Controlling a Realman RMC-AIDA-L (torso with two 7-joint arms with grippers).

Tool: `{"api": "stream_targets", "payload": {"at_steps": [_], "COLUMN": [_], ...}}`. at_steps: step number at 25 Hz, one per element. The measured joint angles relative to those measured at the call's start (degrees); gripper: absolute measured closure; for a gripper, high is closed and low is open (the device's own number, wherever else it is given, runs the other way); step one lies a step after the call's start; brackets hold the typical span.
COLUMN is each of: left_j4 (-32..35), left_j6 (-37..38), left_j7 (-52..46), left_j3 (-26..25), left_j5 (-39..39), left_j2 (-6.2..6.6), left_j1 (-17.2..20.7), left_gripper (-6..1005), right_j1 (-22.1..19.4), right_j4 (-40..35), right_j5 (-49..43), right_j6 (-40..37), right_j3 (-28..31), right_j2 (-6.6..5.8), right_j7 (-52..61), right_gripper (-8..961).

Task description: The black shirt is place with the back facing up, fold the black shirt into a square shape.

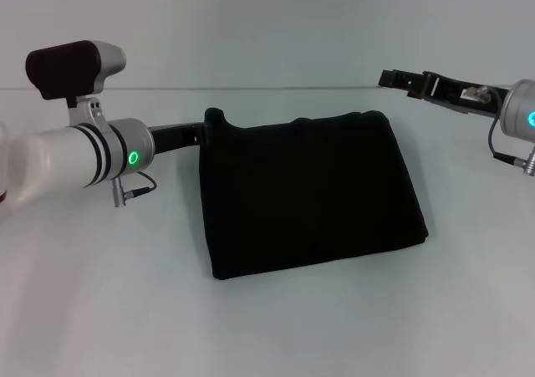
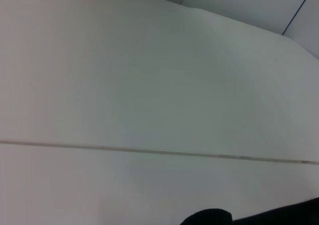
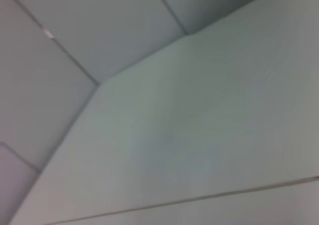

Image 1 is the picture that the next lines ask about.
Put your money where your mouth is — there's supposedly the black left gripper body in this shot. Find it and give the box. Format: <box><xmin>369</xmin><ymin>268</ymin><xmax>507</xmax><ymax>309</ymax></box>
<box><xmin>149</xmin><ymin>120</ymin><xmax>209</xmax><ymax>155</ymax></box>

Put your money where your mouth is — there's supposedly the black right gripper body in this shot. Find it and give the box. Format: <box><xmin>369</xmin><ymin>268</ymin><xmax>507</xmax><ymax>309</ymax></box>
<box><xmin>429</xmin><ymin>74</ymin><xmax>513</xmax><ymax>121</ymax></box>

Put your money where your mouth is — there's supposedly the black shirt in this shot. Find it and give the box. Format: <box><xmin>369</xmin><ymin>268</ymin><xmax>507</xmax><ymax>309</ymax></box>
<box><xmin>199</xmin><ymin>107</ymin><xmax>431</xmax><ymax>281</ymax></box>

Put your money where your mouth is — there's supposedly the right arm cable with plug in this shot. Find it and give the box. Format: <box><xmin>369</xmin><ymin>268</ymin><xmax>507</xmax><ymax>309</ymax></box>
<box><xmin>461</xmin><ymin>84</ymin><xmax>535</xmax><ymax>177</ymax></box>

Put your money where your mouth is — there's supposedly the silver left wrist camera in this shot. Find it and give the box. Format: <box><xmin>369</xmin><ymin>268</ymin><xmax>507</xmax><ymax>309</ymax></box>
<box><xmin>24</xmin><ymin>39</ymin><xmax>128</xmax><ymax>128</ymax></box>

